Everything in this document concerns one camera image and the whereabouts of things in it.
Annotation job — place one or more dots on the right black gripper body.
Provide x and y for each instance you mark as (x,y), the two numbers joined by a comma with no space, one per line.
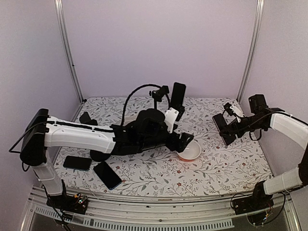
(254,123)

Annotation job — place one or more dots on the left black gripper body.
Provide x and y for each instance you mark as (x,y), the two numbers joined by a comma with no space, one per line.
(173,145)

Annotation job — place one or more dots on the purple-backed black phone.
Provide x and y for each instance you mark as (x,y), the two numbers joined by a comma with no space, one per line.
(220,123)

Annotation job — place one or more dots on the tall black phone stand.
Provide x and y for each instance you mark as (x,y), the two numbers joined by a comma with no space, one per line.
(157,95)

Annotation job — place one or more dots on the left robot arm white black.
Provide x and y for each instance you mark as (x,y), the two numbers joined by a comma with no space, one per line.
(150,129)

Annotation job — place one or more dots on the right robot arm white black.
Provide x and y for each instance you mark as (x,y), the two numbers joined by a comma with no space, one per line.
(264,118)

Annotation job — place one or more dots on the white folding phone stand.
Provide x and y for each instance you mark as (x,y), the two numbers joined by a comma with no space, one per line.
(181,110)

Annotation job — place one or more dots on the blue-edged black phone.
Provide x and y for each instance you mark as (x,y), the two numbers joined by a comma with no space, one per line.
(105,173)

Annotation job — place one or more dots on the black round-base phone stand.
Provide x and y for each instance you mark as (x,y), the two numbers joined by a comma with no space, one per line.
(98,156)

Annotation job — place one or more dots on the short black phone stand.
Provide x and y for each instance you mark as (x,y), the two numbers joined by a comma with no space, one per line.
(86,119)

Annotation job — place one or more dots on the white bowl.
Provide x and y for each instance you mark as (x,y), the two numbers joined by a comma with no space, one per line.
(191,152)

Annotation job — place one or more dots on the floral patterned table mat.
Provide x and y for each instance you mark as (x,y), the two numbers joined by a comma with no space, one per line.
(219,170)

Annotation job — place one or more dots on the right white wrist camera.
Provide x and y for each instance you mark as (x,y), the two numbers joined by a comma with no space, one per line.
(233,110)

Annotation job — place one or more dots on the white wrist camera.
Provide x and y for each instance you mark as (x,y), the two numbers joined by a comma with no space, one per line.
(233,110)
(170,118)

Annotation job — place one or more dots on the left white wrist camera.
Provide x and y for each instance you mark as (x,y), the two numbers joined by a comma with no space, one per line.
(170,118)

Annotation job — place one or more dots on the front aluminium rail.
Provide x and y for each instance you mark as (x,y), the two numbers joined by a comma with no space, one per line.
(110,212)

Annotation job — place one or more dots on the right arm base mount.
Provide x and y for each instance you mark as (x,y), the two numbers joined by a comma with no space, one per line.
(260,204)

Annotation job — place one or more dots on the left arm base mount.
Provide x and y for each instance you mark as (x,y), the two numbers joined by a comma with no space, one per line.
(77,203)

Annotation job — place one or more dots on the right aluminium frame post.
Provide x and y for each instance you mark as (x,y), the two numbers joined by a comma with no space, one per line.
(252,48)

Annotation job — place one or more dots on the aluminium frame post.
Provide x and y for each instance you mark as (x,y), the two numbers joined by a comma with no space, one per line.
(67,50)
(252,48)

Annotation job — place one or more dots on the left aluminium frame post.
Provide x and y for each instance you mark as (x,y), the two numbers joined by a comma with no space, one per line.
(67,50)

